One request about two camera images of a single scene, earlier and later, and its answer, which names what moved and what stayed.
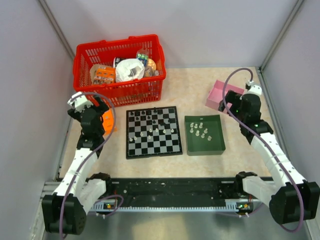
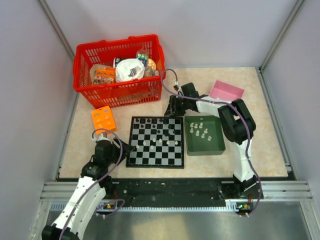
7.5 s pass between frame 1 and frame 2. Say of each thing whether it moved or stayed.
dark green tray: stayed
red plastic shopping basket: stayed
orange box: stayed
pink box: stayed
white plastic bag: stayed
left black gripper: moved
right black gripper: moved
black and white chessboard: moved
